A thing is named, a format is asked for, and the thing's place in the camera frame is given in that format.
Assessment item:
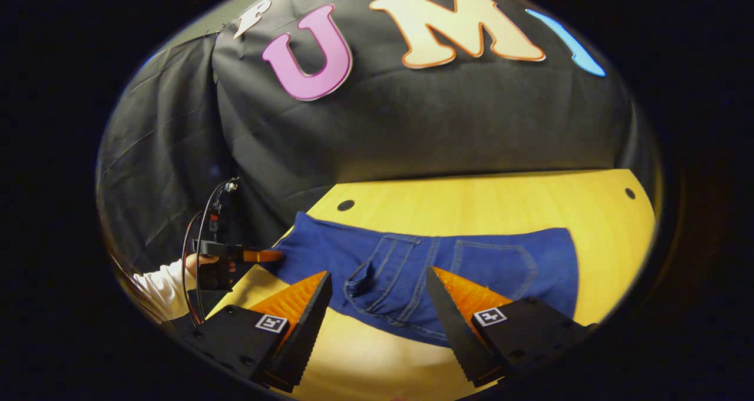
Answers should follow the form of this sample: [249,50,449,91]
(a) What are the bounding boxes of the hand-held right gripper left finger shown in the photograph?
[177,270,333,393]

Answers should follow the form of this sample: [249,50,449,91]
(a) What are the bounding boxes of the blue denim jeans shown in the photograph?
[268,211,581,349]

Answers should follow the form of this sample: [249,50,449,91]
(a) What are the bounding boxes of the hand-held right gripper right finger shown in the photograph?
[425,266,598,389]

